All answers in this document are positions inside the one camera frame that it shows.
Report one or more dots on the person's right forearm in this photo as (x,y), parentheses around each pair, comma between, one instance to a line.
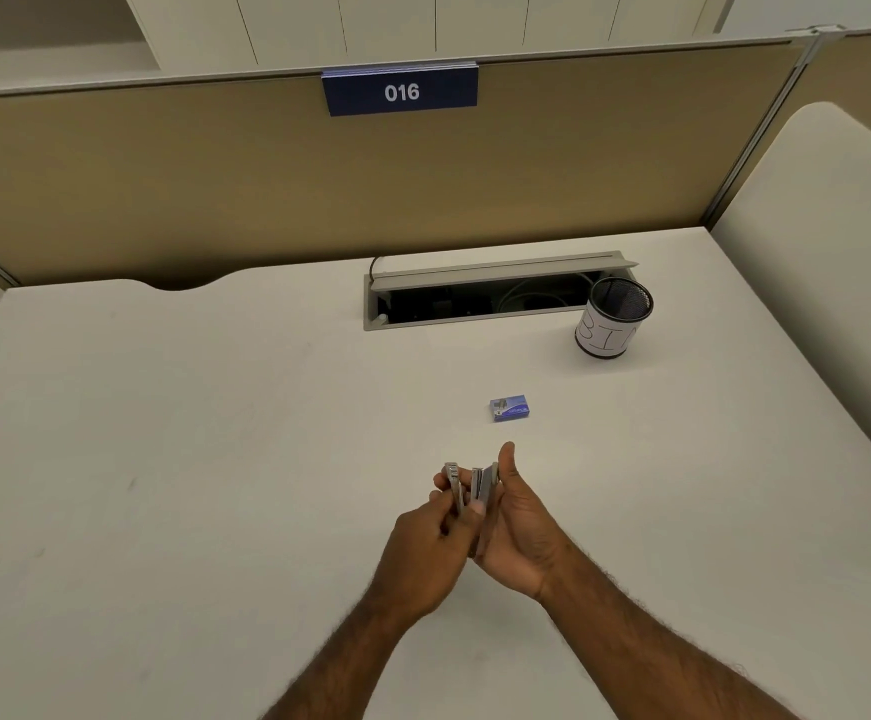
(660,652)

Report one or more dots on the blue staples box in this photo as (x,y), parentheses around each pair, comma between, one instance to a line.
(511,409)

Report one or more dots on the beige partition panel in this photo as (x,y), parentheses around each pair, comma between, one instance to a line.
(870,82)
(180,187)

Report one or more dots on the white open shelf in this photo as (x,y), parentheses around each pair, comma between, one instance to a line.
(45,33)

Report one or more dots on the white panelled cabinet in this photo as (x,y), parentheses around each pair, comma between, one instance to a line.
(435,22)

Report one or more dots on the person's left forearm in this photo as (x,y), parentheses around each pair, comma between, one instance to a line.
(338,667)

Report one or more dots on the silver metal stapler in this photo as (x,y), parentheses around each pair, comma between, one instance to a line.
(473,491)

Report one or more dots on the person's left hand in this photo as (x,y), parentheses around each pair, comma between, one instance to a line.
(424,554)

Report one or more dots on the person's right hand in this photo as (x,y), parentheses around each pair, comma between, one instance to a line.
(521,532)

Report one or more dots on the black mesh cup white label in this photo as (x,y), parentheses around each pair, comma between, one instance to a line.
(604,337)

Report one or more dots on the blue number sign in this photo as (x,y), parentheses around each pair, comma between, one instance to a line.
(401,92)

